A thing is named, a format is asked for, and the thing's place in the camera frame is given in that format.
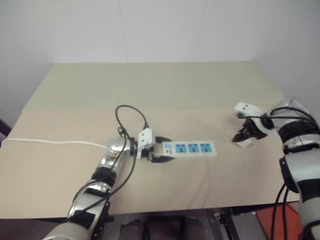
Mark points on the black metal frame part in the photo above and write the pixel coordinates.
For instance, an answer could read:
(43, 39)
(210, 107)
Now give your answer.
(222, 220)

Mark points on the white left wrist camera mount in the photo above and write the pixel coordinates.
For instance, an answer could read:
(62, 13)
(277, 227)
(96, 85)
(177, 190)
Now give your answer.
(145, 137)

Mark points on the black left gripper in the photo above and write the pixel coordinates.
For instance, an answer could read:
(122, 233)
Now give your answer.
(150, 153)

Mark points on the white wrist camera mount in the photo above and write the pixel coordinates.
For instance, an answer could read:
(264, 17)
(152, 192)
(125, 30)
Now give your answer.
(246, 109)
(145, 137)

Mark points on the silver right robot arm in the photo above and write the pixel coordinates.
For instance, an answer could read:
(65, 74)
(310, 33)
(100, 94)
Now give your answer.
(295, 170)

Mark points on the dark rounded shape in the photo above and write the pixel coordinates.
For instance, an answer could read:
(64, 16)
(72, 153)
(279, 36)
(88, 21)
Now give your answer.
(133, 229)

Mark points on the dark object beside table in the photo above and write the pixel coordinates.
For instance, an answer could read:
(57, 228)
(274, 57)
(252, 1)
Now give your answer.
(3, 128)

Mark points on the red box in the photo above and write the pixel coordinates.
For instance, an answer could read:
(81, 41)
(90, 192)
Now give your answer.
(293, 222)

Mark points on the white charger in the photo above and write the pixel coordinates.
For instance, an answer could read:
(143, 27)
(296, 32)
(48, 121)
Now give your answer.
(245, 144)

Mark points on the white power strip blue sockets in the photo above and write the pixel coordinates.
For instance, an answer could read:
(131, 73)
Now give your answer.
(192, 149)

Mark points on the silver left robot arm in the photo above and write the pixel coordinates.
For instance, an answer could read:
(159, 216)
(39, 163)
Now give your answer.
(82, 200)

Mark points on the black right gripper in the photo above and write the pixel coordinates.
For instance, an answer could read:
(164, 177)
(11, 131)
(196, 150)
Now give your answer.
(255, 130)

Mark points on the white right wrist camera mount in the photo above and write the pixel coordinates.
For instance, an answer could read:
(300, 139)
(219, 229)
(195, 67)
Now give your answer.
(246, 109)

